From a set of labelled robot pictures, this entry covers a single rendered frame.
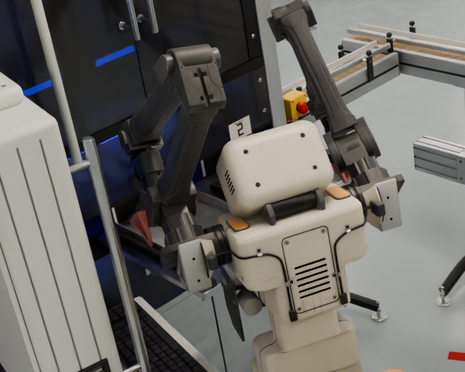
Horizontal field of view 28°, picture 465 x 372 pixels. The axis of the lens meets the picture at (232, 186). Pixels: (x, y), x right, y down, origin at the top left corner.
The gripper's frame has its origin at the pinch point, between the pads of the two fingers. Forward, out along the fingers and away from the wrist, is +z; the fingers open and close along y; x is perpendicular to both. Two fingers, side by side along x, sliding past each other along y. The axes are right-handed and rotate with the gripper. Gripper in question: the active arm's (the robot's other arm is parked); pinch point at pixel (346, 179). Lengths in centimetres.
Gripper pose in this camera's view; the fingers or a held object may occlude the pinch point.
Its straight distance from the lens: 266.3
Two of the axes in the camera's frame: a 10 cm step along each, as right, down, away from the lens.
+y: -5.9, -1.4, 7.9
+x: -7.7, 4.0, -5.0
